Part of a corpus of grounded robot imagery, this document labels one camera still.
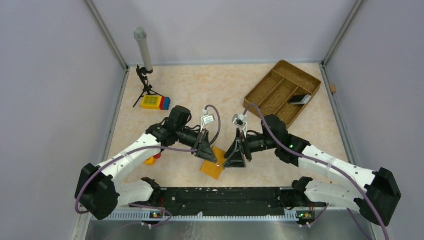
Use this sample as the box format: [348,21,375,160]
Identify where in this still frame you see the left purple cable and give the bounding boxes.
[74,104,222,215]

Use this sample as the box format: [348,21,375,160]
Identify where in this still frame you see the grey cylinder on tripod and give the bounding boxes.
[133,26,153,74]

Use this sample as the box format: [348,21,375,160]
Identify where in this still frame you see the red yellow button toy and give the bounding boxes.
[144,153,162,166]

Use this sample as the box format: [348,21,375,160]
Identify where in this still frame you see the grey silver cards in tray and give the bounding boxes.
[290,94,313,106]

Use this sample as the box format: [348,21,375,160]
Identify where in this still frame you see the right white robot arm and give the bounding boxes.
[224,114,402,227]

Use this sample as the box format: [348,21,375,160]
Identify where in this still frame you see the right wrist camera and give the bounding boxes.
[232,114,248,128]

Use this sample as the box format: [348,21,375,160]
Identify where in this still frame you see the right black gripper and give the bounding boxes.
[223,128,278,168]

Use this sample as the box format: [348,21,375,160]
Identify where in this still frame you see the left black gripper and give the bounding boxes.
[176,126,217,163]

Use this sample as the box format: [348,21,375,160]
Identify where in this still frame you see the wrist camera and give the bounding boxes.
[201,114,215,125]
[232,114,248,128]

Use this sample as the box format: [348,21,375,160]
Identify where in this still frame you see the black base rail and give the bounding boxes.
[141,187,325,217]

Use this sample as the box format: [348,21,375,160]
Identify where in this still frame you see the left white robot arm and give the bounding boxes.
[74,104,222,220]

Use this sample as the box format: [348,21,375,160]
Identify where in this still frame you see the small black tripod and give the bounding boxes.
[132,65,163,108]

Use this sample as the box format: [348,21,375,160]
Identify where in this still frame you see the grey slotted cable duct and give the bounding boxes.
[104,209,299,222]

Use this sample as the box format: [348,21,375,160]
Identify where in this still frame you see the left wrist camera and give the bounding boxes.
[201,114,215,125]

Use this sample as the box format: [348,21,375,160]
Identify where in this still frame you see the woven brown divided tray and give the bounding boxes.
[243,60,322,128]

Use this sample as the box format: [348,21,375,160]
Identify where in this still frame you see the purple cable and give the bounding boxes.
[74,104,222,215]
[243,103,391,240]

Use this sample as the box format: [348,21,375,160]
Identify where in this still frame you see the small wooden block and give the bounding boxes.
[329,84,337,94]

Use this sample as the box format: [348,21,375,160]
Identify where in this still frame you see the red blue toy bricks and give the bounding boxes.
[159,96,171,111]

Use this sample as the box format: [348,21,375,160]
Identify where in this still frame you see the yellow leather card holder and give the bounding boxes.
[200,146,227,180]

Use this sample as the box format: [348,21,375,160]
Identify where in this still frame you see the black credit card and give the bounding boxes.
[287,94,307,105]

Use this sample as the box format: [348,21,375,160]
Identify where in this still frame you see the yellow toy brick block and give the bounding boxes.
[141,95,163,110]

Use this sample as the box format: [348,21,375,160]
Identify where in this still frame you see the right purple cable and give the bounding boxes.
[243,103,391,240]

